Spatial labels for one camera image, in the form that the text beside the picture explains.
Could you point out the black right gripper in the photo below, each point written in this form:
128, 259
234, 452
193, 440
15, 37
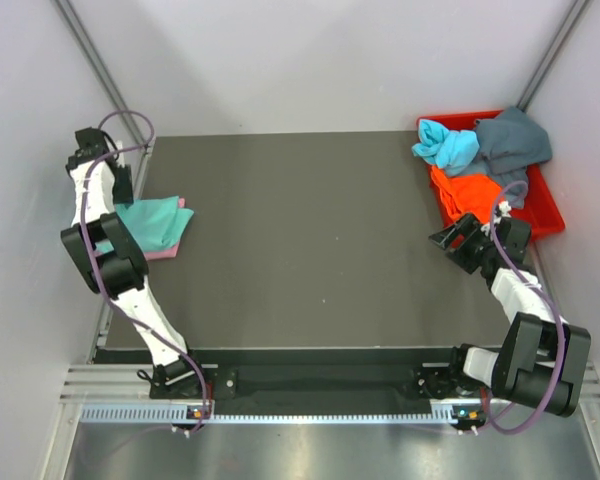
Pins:
468, 227

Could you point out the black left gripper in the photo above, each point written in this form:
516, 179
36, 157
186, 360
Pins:
125, 194

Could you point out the teal t shirt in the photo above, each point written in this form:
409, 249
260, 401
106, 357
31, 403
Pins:
156, 224

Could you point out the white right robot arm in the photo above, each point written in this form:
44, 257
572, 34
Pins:
542, 360

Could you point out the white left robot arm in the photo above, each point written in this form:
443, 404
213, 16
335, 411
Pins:
112, 264

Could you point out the orange t shirt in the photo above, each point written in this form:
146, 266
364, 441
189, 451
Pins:
459, 195

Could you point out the pink folded t shirt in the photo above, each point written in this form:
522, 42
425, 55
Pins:
163, 254

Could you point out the red plastic bin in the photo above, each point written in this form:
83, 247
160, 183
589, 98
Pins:
540, 208

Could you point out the light blue t shirt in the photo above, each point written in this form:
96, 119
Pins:
452, 151

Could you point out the grey blue t shirt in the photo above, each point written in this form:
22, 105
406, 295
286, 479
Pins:
508, 145

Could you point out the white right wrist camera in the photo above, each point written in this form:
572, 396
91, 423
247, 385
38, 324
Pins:
501, 212

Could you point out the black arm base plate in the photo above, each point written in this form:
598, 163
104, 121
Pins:
227, 382

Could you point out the grey slotted cable duct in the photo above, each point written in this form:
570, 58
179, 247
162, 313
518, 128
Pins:
188, 414

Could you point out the aluminium frame rail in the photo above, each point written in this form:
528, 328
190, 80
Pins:
121, 384

